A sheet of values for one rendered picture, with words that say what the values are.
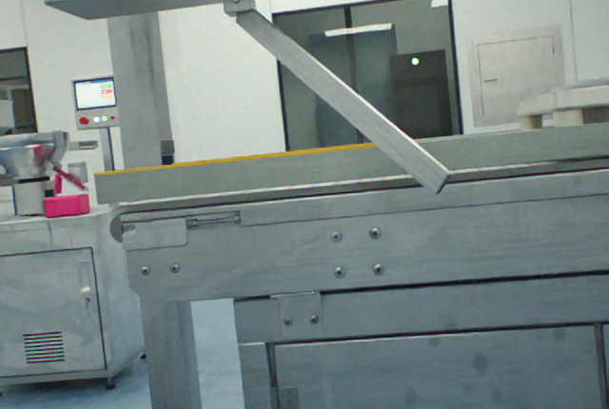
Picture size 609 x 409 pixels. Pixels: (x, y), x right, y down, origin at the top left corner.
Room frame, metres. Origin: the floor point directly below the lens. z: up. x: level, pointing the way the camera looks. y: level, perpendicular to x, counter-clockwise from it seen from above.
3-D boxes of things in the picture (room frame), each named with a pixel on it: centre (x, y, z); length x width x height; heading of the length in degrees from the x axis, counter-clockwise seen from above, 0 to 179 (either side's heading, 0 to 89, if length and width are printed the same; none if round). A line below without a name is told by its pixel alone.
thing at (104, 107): (3.56, 0.92, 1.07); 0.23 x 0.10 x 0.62; 83
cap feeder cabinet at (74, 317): (3.45, 1.15, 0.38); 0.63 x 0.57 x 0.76; 83
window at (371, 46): (5.81, -0.58, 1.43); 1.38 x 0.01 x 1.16; 83
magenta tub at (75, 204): (3.24, 1.03, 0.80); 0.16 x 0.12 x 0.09; 83
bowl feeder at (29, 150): (3.51, 1.19, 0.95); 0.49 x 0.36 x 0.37; 83
